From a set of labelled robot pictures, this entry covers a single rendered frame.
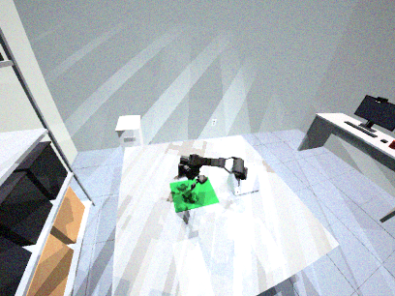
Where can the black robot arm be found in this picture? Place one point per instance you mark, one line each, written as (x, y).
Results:
(196, 161)

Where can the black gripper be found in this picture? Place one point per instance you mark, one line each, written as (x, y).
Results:
(200, 178)

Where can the green circuit board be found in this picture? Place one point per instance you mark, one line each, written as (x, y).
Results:
(188, 198)

